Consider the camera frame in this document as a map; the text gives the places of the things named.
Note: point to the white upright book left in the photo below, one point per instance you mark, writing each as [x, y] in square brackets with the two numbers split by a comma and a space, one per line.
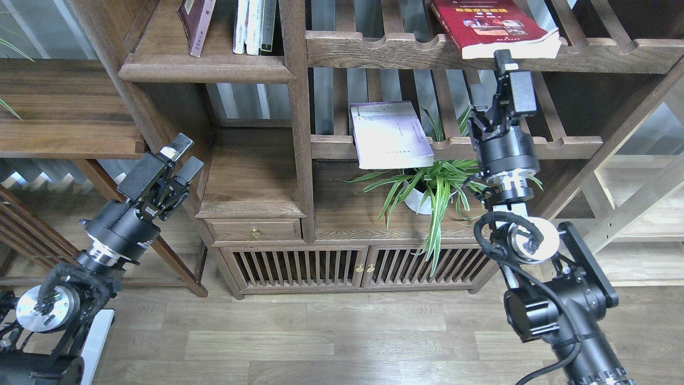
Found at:
[240, 27]

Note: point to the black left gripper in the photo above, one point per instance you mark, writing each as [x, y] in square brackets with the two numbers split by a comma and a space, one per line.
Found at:
[127, 229]

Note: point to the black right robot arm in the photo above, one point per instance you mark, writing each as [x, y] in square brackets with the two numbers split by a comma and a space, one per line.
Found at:
[557, 291]

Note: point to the light wooden shelf unit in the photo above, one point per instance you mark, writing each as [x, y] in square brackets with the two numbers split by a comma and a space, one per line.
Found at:
[630, 210]

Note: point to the red book white pages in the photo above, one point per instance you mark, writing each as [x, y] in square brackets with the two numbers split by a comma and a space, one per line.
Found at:
[479, 28]

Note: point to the maroon book chinese title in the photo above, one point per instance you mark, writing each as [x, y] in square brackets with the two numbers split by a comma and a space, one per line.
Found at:
[196, 16]

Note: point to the white upright book middle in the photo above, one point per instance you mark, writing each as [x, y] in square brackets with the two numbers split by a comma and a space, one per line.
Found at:
[254, 22]

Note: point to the dark wooden bookshelf cabinet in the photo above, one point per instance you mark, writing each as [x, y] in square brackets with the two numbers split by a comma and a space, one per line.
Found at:
[273, 131]

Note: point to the white lavender book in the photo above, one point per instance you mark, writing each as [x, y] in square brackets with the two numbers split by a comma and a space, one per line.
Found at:
[389, 135]

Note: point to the dark spine upright book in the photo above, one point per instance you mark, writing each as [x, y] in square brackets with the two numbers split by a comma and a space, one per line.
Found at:
[268, 26]

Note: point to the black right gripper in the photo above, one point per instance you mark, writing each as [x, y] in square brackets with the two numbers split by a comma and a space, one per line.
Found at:
[503, 149]

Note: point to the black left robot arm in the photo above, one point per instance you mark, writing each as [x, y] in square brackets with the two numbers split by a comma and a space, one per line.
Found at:
[52, 321]

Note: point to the white upright book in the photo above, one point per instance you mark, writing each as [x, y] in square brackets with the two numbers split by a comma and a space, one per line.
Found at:
[240, 27]
[254, 22]

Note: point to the white metal bar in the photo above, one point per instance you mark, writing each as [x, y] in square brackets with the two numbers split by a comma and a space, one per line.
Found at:
[94, 343]

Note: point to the green spider plant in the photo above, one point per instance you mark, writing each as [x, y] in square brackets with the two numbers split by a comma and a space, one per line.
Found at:
[445, 175]

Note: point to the white plant pot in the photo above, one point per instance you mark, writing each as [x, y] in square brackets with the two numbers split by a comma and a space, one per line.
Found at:
[414, 200]

